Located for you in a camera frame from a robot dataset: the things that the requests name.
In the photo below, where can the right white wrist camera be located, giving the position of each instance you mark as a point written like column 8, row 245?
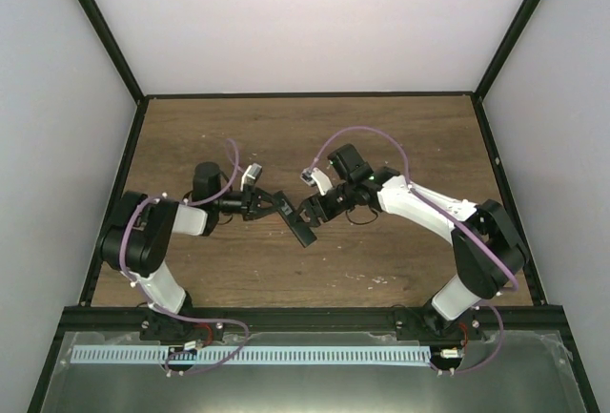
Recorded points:
column 314, row 177

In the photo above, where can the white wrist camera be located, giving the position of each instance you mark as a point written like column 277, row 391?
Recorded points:
column 250, row 176
column 314, row 177

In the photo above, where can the black aluminium frame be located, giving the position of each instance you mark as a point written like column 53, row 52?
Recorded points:
column 540, row 316

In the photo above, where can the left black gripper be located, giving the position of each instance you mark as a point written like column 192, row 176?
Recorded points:
column 251, row 203

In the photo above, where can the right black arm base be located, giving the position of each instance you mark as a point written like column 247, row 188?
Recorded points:
column 425, row 323

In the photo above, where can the light blue slotted cable duct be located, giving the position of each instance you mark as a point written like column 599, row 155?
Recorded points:
column 254, row 355

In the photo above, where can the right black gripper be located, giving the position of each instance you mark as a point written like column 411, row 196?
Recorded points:
column 314, row 212

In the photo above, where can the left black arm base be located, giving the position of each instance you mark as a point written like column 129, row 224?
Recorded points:
column 171, row 326

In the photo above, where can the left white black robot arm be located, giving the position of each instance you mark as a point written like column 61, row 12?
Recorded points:
column 136, row 238

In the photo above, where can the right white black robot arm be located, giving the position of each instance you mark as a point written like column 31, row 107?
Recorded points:
column 488, row 250

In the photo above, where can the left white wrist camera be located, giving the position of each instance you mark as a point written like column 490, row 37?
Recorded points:
column 250, row 176

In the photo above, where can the grey metal front plate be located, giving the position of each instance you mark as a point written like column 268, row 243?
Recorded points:
column 519, row 371

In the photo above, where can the black remote control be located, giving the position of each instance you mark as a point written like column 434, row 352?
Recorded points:
column 297, row 225

